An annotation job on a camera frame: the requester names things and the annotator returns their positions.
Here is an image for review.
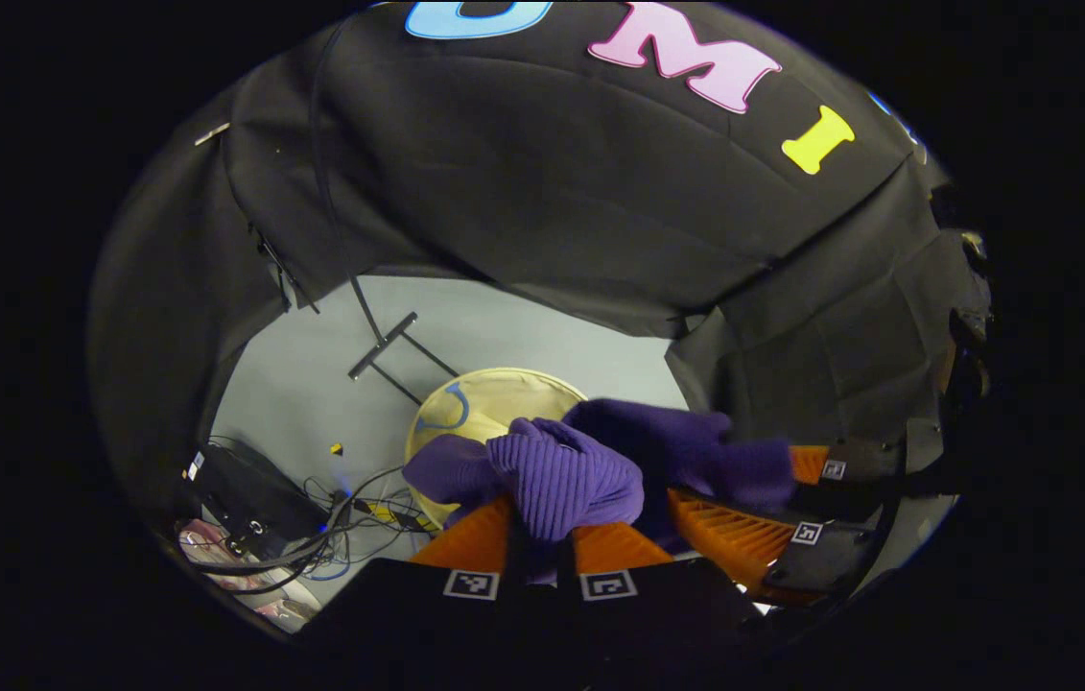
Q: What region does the black clothes rack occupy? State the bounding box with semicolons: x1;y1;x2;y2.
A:
310;58;460;406

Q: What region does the tangle of black cables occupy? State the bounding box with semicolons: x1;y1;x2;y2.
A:
187;465;437;596

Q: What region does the black equipment box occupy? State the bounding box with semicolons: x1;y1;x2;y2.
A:
187;440;327;558

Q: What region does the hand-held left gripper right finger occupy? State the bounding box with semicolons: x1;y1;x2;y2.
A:
556;523;778;668

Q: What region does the black backdrop cloth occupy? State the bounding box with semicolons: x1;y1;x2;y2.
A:
86;0;994;538

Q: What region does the beige laundry hamper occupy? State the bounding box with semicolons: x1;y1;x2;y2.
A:
405;368;591;529

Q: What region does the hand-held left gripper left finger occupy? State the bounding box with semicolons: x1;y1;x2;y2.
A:
297;494;557;673

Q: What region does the pink cloth bundle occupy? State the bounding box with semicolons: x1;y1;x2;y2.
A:
176;518;322;625

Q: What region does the purple ribbed garment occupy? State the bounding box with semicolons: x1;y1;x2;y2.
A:
402;398;797;577

